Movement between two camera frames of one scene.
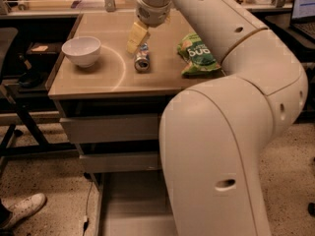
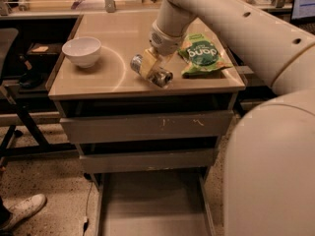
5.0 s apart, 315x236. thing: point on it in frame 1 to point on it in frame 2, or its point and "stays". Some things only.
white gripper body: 153,14 to 162,42
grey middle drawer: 120,162 stays
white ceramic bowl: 82,50 stays
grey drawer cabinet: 110,102 stays
